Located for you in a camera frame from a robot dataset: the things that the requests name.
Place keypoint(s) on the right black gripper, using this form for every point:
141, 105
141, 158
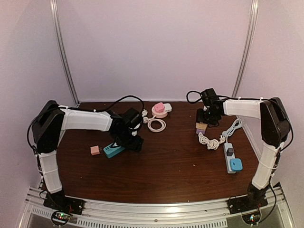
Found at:
199, 118

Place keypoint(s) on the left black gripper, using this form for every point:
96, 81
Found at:
136, 146

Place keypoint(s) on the beige cube socket adapter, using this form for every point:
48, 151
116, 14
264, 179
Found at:
201, 126

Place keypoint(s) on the purple power strip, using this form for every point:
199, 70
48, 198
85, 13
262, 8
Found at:
200, 131

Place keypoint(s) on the teal power strip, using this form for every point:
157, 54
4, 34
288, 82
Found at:
112, 150

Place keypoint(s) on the small pink charger plug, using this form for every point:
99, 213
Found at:
95, 150

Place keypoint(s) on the pink round socket base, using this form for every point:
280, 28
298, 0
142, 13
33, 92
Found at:
159, 115

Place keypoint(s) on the pink plug adapter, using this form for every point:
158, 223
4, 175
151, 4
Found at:
159, 107

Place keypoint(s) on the white plug adapter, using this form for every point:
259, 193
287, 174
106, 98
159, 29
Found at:
167, 108

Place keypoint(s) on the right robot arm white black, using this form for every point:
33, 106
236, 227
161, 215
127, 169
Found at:
275, 128

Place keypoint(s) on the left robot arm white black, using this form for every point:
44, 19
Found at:
54, 119

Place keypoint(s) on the black charger plug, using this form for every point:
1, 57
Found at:
230, 152

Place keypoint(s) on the blue charger plug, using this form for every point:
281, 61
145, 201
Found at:
236, 165

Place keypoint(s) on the grey power strip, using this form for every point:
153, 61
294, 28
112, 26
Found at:
226, 146

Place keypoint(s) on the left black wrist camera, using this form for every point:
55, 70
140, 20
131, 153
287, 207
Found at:
132, 118

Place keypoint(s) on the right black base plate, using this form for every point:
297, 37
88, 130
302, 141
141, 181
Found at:
242, 204

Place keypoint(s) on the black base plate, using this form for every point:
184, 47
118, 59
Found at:
65, 204
242, 204

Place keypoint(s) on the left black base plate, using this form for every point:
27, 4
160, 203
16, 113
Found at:
65, 204

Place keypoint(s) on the front aluminium rail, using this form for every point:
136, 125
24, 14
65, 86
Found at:
102, 214

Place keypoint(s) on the right aluminium frame post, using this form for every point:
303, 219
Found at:
247, 46

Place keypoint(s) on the aluminium frame post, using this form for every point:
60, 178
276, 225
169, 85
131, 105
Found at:
247, 46
62, 50

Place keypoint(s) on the left aluminium frame post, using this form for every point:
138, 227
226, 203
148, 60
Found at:
62, 50

